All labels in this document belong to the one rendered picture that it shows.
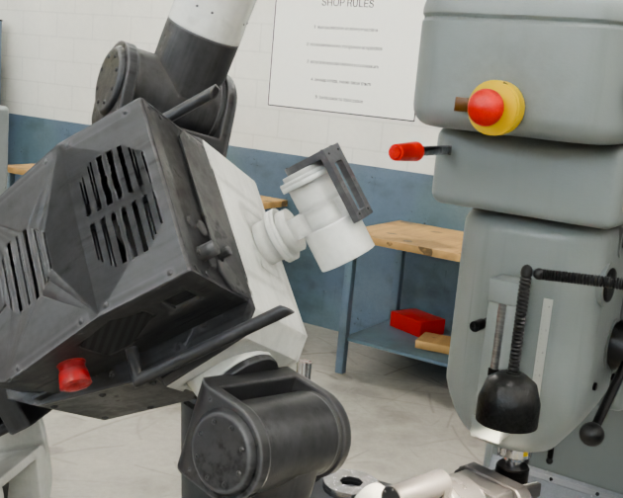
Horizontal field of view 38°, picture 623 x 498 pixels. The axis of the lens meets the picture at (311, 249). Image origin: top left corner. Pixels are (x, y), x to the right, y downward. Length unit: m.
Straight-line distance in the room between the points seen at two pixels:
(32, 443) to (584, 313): 0.73
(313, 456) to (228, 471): 0.09
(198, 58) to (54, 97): 7.10
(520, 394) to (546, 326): 0.14
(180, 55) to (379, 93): 5.10
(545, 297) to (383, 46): 5.05
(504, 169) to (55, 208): 0.54
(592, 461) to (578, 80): 0.88
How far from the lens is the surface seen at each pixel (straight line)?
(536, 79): 1.02
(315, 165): 0.98
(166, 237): 0.83
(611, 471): 1.71
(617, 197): 1.10
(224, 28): 1.07
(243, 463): 0.85
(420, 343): 5.42
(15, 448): 1.27
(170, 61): 1.08
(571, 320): 1.17
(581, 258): 1.16
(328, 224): 0.98
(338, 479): 1.48
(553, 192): 1.11
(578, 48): 1.01
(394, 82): 6.09
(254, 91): 6.70
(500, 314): 1.15
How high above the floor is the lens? 1.78
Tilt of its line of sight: 11 degrees down
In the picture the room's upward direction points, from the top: 5 degrees clockwise
